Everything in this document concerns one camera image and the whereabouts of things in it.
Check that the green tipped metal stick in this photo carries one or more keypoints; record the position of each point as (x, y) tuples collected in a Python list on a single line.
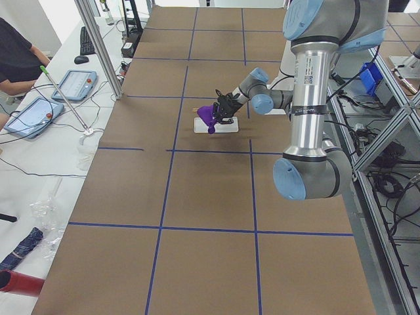
[(87, 130)]

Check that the black keyboard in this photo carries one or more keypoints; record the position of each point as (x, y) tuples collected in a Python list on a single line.
[(86, 45)]

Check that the seated person black shirt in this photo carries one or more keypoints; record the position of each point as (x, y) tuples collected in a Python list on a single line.
[(21, 61)]

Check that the blue plastic bin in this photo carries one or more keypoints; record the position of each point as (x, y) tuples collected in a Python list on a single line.
[(371, 77)]

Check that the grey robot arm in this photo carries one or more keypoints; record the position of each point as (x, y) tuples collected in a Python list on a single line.
[(313, 167), (254, 88)]

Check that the blue teach pendant near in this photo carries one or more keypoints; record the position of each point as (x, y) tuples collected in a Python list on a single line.
[(34, 118)]

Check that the purple towel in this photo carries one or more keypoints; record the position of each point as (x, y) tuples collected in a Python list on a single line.
[(205, 113)]

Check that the blue teach pendant far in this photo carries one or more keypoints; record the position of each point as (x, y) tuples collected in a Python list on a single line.
[(77, 84)]

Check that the aluminium frame post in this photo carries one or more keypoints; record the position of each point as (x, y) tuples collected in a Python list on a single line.
[(89, 21)]

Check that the black computer mouse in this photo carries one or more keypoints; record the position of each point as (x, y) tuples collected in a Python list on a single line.
[(81, 59)]

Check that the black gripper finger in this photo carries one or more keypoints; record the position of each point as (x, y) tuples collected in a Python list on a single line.
[(220, 96), (222, 113)]

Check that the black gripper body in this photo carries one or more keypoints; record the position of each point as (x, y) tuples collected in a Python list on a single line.
[(228, 105)]

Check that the red cylinder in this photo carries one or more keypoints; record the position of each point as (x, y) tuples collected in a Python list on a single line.
[(20, 284)]

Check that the aluminium frame rail right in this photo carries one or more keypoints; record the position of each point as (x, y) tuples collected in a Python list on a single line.
[(380, 135)]

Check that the folded dark blue umbrella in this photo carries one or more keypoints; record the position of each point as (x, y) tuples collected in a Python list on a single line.
[(26, 246)]

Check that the crumpled clear plastic wrap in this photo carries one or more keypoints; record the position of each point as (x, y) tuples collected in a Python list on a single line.
[(49, 218)]

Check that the white rack base tray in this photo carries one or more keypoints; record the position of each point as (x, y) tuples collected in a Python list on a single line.
[(201, 128)]

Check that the blue teach pendant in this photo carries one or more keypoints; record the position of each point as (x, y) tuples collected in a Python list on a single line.
[(77, 84), (34, 118)]

